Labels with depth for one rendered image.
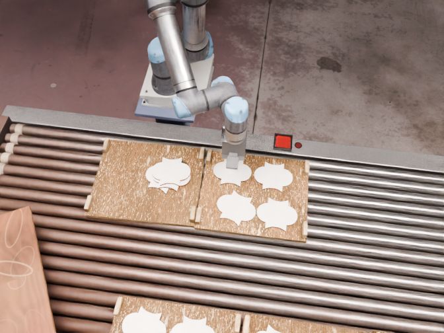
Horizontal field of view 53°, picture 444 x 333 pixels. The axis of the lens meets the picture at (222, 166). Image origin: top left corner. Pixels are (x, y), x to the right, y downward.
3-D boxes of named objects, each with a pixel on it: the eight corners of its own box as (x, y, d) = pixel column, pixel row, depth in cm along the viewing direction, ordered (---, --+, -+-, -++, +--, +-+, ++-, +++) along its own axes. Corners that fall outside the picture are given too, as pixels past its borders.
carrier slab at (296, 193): (207, 152, 183) (207, 149, 182) (308, 163, 181) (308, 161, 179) (194, 229, 164) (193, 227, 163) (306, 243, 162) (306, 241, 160)
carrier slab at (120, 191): (107, 141, 185) (106, 139, 184) (205, 150, 183) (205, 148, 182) (84, 217, 166) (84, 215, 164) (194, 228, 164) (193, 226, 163)
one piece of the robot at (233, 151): (219, 147, 148) (218, 173, 162) (245, 150, 148) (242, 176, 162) (222, 119, 155) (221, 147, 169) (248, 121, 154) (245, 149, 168)
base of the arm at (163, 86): (154, 70, 205) (150, 54, 196) (187, 71, 203) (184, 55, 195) (148, 95, 197) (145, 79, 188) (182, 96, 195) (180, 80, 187)
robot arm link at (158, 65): (148, 61, 194) (142, 37, 182) (178, 53, 196) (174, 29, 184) (155, 80, 188) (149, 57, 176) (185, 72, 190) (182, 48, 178)
